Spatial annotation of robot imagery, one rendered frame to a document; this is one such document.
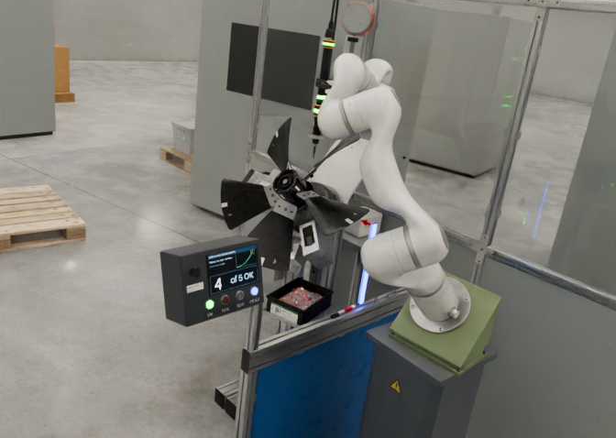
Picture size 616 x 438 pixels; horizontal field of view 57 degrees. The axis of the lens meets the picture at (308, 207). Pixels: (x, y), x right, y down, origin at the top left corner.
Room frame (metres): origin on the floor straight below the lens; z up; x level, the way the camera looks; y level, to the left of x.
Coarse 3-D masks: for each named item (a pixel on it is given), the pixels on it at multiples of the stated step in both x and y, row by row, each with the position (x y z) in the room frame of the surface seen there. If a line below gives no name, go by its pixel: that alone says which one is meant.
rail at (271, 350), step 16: (400, 288) 2.11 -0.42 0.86; (368, 304) 1.93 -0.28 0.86; (384, 304) 2.00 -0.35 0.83; (400, 304) 2.06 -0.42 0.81; (320, 320) 1.77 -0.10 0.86; (336, 320) 1.79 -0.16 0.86; (352, 320) 1.85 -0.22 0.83; (368, 320) 1.93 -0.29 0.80; (272, 336) 1.62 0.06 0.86; (288, 336) 1.64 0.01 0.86; (304, 336) 1.69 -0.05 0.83; (320, 336) 1.74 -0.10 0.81; (336, 336) 1.80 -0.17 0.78; (256, 352) 1.53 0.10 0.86; (272, 352) 1.58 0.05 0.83; (288, 352) 1.63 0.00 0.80; (256, 368) 1.53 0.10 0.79
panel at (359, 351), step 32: (384, 320) 2.03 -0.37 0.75; (320, 352) 1.77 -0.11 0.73; (352, 352) 1.91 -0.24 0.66; (288, 384) 1.67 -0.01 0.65; (320, 384) 1.79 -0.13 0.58; (352, 384) 1.93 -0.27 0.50; (256, 416) 1.57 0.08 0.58; (288, 416) 1.69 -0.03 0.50; (320, 416) 1.81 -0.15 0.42; (352, 416) 1.96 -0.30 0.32
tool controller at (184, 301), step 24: (216, 240) 1.49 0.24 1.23; (240, 240) 1.47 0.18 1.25; (168, 264) 1.34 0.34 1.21; (192, 264) 1.32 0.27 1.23; (216, 264) 1.37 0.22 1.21; (240, 264) 1.42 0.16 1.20; (168, 288) 1.34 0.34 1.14; (192, 288) 1.31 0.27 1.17; (240, 288) 1.41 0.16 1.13; (168, 312) 1.33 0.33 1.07; (192, 312) 1.29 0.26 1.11; (216, 312) 1.34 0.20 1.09
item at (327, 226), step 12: (312, 204) 2.08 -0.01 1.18; (324, 204) 2.09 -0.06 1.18; (336, 204) 2.11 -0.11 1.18; (348, 204) 2.12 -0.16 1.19; (324, 216) 2.01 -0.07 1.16; (336, 216) 2.02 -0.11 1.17; (348, 216) 2.02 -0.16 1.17; (360, 216) 2.02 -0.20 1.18; (324, 228) 1.96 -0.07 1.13; (336, 228) 1.95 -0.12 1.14
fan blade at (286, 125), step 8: (288, 120) 2.47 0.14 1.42; (280, 128) 2.50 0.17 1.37; (288, 128) 2.43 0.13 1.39; (280, 136) 2.46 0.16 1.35; (288, 136) 2.40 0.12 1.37; (280, 144) 2.43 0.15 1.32; (288, 144) 2.37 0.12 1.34; (272, 152) 2.50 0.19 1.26; (280, 152) 2.41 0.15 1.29; (288, 152) 2.34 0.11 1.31; (280, 160) 2.40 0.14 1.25; (288, 160) 2.32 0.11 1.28; (280, 168) 2.40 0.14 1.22
